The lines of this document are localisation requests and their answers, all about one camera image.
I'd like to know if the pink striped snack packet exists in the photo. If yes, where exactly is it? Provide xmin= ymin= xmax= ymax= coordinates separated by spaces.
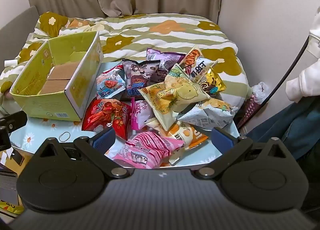
xmin=110 ymin=131 xmax=186 ymax=170

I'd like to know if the green cardboard box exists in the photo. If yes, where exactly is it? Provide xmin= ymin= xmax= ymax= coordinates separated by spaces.
xmin=9 ymin=30 xmax=104 ymax=122

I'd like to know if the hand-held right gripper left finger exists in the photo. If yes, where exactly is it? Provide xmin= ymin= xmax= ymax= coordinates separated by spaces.
xmin=37 ymin=127 xmax=131 ymax=178

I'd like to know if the dark cartoon snack packet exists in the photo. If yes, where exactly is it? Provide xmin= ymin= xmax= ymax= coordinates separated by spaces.
xmin=122 ymin=58 xmax=161 ymax=98

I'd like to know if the daisy print tablecloth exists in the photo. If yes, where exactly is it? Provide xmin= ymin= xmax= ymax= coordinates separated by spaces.
xmin=8 ymin=108 xmax=241 ymax=170

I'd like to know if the pink and white snack packet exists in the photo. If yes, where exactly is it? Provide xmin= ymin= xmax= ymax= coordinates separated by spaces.
xmin=131 ymin=98 xmax=156 ymax=131

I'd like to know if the gold chocolate snack packet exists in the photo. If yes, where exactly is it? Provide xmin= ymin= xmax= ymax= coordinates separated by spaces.
xmin=199 ymin=67 xmax=227 ymax=94

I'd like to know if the maroon ribbed bin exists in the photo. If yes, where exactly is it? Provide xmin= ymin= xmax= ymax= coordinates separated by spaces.
xmin=237 ymin=93 xmax=263 ymax=130

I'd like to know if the grey headboard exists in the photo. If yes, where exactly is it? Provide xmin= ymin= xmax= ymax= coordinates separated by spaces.
xmin=0 ymin=5 xmax=40 ymax=45

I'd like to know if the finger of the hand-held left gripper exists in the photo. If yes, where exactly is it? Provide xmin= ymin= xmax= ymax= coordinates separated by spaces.
xmin=0 ymin=110 xmax=28 ymax=130

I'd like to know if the clear plastic bag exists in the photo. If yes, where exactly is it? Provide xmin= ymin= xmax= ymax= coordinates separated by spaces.
xmin=251 ymin=81 xmax=271 ymax=106

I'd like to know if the floral striped quilt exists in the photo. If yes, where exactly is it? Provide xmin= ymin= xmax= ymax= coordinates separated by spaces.
xmin=0 ymin=12 xmax=250 ymax=121

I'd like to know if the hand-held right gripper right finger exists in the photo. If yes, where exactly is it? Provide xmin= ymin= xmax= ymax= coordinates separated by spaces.
xmin=191 ymin=127 xmax=288 ymax=179

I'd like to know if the white sweater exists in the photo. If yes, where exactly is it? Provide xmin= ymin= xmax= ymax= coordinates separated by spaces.
xmin=286 ymin=6 xmax=320 ymax=103

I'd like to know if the grey laptop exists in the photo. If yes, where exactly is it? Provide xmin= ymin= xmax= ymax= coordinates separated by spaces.
xmin=0 ymin=166 xmax=18 ymax=203

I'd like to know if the yellow bag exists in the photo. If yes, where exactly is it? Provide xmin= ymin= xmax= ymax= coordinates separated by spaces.
xmin=0 ymin=200 xmax=25 ymax=216

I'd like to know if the yellow packet with orange sticks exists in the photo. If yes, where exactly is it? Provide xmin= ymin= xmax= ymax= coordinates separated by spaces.
xmin=178 ymin=45 xmax=218 ymax=83

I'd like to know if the black cable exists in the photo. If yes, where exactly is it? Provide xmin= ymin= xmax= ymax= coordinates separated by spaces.
xmin=261 ymin=0 xmax=320 ymax=106

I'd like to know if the purple snack packet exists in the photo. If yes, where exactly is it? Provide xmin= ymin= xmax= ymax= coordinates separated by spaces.
xmin=146 ymin=48 xmax=186 ymax=71

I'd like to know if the orange and white snack packet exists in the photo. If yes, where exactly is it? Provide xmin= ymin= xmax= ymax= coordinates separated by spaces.
xmin=147 ymin=117 xmax=208 ymax=151

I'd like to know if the white chips packet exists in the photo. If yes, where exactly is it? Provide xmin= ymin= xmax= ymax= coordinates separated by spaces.
xmin=177 ymin=98 xmax=240 ymax=133

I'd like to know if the pale yellow lemon snack packet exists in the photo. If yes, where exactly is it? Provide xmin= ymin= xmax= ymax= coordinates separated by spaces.
xmin=138 ymin=63 xmax=211 ymax=131

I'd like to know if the blue and white snack packet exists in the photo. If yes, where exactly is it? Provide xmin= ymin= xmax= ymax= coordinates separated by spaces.
xmin=96 ymin=66 xmax=126 ymax=99

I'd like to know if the red snack packet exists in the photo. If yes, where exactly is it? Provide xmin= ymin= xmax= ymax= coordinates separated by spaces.
xmin=82 ymin=98 xmax=132 ymax=141

